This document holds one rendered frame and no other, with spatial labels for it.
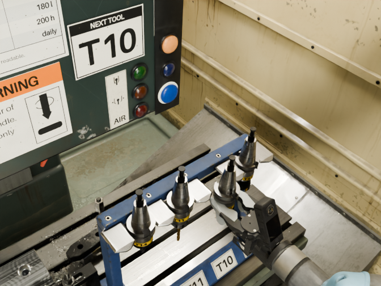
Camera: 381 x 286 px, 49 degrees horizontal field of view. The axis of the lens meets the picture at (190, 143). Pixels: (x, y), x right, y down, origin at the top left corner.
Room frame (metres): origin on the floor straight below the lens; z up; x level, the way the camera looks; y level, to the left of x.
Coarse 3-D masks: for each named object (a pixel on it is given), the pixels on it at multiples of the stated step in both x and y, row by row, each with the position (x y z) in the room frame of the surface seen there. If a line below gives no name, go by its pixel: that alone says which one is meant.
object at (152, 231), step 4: (152, 216) 0.57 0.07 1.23; (128, 220) 0.55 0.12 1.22; (152, 220) 0.55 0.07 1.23; (128, 224) 0.54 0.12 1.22; (152, 224) 0.54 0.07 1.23; (128, 228) 0.53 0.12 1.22; (132, 228) 0.53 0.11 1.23; (148, 228) 0.53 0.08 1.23; (152, 228) 0.53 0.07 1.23; (132, 232) 0.52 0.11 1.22; (136, 232) 0.52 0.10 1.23; (140, 232) 0.52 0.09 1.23; (144, 232) 0.53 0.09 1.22; (148, 232) 0.53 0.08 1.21; (152, 232) 0.53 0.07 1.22; (136, 236) 0.52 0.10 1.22; (140, 236) 0.52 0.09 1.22; (144, 236) 0.53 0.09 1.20; (152, 236) 0.53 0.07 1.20; (136, 240) 0.52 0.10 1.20; (140, 240) 0.52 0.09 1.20
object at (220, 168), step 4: (228, 160) 0.77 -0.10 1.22; (220, 164) 0.75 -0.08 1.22; (224, 164) 0.75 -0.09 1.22; (216, 168) 0.74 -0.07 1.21; (220, 168) 0.74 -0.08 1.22; (224, 168) 0.74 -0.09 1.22; (236, 168) 0.74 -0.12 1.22; (220, 172) 0.72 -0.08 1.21; (236, 172) 0.73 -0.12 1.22; (240, 172) 0.73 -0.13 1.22; (244, 172) 0.73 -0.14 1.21; (236, 176) 0.71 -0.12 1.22; (240, 176) 0.71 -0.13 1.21; (236, 180) 0.70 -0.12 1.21
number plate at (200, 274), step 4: (200, 272) 0.59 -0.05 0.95; (192, 276) 0.58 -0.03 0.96; (196, 276) 0.58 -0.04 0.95; (200, 276) 0.59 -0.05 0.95; (204, 276) 0.59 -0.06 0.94; (188, 280) 0.57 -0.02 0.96; (192, 280) 0.57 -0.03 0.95; (196, 280) 0.57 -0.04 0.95; (200, 280) 0.58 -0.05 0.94; (204, 280) 0.58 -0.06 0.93; (184, 284) 0.56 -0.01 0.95; (188, 284) 0.56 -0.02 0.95; (192, 284) 0.56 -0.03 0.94; (196, 284) 0.57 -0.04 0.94; (200, 284) 0.57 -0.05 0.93; (204, 284) 0.57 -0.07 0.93; (208, 284) 0.58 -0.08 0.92
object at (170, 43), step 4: (168, 36) 0.49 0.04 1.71; (172, 36) 0.49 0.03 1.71; (164, 40) 0.49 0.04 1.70; (168, 40) 0.49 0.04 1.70; (172, 40) 0.49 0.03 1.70; (176, 40) 0.50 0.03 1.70; (164, 44) 0.49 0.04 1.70; (168, 44) 0.49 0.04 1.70; (172, 44) 0.49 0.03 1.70; (176, 44) 0.50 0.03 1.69; (164, 48) 0.48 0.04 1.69; (168, 48) 0.49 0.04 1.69; (172, 48) 0.49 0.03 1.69; (168, 52) 0.49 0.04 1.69
